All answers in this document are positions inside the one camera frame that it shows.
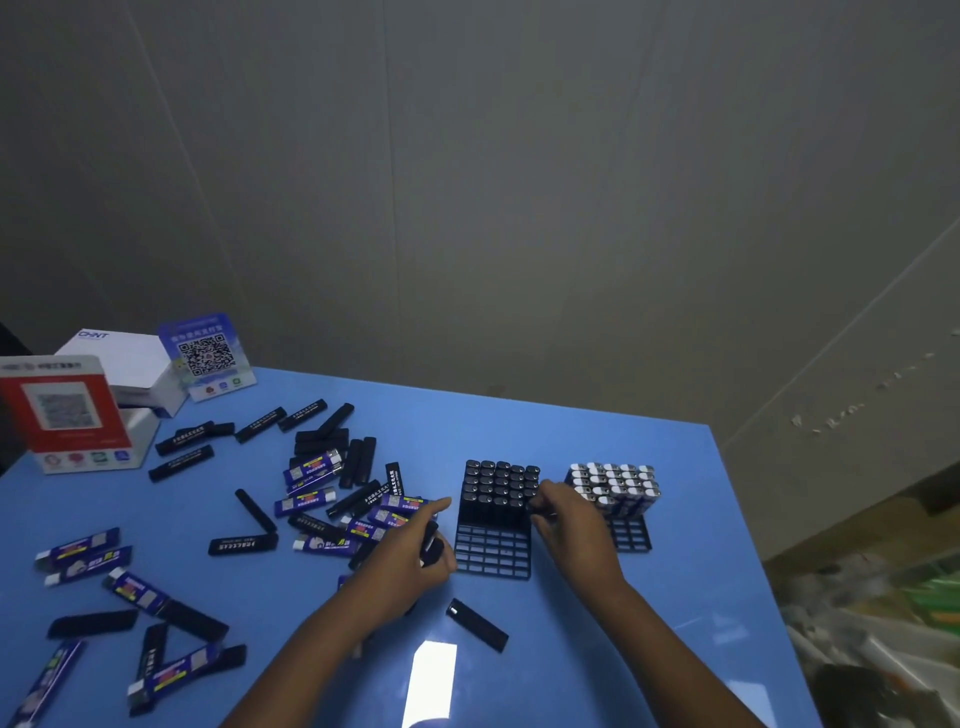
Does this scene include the blue code sign stand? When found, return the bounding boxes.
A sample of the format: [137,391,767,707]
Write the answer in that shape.
[157,312,258,403]

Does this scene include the red code sign stand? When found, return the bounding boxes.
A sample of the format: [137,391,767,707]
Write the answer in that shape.
[0,354,161,475]

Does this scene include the crumpled clear plastic bags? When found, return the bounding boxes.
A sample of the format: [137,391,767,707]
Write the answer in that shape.
[779,554,960,728]

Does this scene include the person's right forearm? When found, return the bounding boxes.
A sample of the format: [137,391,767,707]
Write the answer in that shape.
[596,569,766,728]

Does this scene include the row of black lighters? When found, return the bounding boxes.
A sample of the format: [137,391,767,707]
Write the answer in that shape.
[461,459,543,528]

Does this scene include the row of blue lighters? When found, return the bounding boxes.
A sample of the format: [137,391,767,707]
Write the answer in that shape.
[566,463,663,519]

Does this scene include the person's left hand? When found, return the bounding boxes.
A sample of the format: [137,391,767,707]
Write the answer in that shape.
[352,496,457,628]

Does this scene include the person's left forearm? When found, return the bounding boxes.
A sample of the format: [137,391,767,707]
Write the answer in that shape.
[221,592,395,728]

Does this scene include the pile of mixed lighters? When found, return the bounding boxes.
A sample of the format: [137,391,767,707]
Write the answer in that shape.
[26,399,433,728]

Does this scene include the black grid tray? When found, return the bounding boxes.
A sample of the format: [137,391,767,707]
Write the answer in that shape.
[454,459,543,581]
[563,463,663,555]

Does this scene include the white cardboard box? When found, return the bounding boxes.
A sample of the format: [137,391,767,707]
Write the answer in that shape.
[56,328,189,419]

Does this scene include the person's right hand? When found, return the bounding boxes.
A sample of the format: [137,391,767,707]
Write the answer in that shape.
[528,480,628,598]

